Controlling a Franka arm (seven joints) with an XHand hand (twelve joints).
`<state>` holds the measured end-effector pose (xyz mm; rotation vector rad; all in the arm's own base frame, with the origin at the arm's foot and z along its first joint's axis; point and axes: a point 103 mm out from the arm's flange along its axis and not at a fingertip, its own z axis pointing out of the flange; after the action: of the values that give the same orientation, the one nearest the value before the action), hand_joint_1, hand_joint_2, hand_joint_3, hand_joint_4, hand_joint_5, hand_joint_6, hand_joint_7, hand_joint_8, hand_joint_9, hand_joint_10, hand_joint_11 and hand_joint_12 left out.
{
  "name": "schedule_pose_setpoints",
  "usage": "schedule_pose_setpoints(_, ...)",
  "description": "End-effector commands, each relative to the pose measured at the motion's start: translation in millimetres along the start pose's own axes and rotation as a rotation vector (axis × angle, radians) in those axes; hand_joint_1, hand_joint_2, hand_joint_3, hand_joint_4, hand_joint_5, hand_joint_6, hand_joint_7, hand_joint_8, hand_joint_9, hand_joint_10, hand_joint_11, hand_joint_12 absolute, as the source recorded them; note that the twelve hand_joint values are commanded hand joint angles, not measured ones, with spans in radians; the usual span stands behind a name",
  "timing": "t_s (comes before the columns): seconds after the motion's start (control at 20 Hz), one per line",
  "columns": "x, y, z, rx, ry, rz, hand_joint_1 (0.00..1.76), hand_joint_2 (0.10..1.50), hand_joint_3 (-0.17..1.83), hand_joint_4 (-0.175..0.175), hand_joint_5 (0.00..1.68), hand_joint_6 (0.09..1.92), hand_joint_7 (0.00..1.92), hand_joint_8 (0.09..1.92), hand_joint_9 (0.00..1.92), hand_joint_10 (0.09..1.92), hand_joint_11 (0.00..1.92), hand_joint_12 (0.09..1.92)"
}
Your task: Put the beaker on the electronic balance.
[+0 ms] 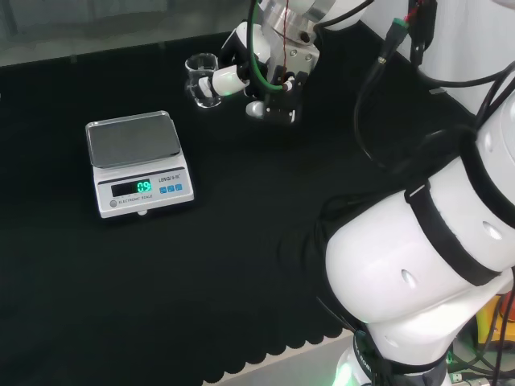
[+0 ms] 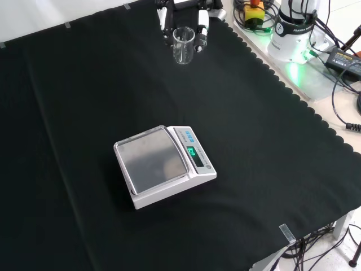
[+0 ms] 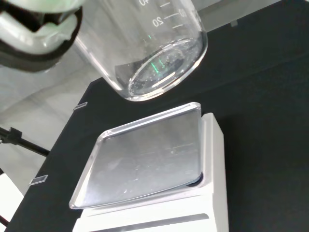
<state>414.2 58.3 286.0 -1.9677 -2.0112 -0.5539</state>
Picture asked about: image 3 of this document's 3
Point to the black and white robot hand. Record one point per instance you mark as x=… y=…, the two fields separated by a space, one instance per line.
x=21 y=36

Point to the clear tape piece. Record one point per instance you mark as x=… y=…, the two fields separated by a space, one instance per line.
x=80 y=106
x=234 y=23
x=38 y=180

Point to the black tripod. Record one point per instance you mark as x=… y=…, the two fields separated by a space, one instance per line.
x=26 y=145

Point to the pale white board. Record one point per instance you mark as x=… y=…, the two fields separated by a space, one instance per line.
x=9 y=193

